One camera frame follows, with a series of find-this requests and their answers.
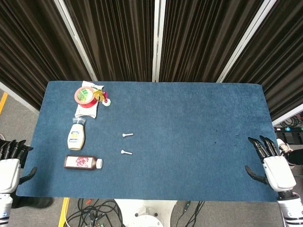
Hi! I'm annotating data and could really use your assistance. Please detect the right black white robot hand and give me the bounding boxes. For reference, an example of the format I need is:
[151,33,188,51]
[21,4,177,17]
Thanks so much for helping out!
[244,135,297,192]

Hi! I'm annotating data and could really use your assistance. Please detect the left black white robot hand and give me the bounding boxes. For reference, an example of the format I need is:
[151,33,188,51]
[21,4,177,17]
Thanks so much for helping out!
[0,139,38,193]

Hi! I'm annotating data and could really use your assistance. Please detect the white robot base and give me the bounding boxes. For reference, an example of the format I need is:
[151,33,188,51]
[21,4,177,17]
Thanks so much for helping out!
[113,200,178,227]

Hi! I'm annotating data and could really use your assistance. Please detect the white sneaker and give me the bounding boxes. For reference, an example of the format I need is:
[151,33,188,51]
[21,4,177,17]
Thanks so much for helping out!
[276,139,294,156]

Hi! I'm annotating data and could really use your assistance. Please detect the dark brown bottle white cap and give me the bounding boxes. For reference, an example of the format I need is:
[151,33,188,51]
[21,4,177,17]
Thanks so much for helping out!
[63,154,104,170]

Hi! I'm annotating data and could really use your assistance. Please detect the cream mayonnaise squeeze bottle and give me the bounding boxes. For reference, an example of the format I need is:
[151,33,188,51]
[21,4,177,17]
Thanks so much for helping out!
[67,117,87,151]

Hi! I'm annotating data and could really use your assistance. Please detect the white snack bag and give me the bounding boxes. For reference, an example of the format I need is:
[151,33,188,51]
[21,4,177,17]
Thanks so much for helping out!
[74,80,105,119]

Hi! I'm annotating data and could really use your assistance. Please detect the blue table cloth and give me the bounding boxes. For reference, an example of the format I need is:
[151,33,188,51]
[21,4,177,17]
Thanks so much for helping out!
[16,80,279,202]

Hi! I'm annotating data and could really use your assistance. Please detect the red tape roll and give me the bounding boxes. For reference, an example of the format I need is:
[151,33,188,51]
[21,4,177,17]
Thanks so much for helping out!
[74,86,98,108]

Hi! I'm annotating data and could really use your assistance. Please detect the dark brown pleated curtain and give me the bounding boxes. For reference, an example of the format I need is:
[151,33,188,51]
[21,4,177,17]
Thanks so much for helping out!
[0,0,93,111]
[159,0,265,83]
[223,0,303,122]
[64,0,156,82]

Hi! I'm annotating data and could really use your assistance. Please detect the coiled dark cables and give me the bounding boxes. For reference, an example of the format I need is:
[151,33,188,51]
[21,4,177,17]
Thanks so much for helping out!
[279,114,303,129]

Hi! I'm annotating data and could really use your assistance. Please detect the white metal frame rail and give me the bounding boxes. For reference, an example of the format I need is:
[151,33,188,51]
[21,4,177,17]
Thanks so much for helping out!
[0,81,40,114]
[271,109,303,127]

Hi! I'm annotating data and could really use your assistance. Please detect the black floor cable bundle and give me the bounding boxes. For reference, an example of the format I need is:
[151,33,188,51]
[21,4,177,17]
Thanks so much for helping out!
[65,198,124,227]

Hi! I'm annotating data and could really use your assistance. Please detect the white metal frame post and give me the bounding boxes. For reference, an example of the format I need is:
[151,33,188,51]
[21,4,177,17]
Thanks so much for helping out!
[53,0,98,81]
[151,0,165,83]
[216,0,277,83]

